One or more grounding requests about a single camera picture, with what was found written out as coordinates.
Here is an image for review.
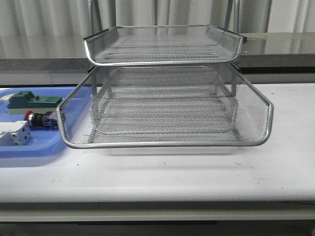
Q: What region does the blue plastic tray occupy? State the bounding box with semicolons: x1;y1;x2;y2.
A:
0;87;74;158

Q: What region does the green terminal block component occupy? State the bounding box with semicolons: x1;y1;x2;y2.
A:
0;90;63;115

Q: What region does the red emergency stop button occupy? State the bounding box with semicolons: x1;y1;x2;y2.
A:
24;111;59;130

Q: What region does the grey metal rack frame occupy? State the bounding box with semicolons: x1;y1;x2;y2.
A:
83;29;248;99

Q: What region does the silver mesh tray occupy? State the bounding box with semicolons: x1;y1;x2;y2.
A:
57;63;274;148
91;97;237;137
84;25;245;66

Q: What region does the silver mesh bottom tray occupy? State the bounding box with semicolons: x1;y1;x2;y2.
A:
91;97;237;137

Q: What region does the silver mesh top tray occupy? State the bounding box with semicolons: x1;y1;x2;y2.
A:
84;25;245;66

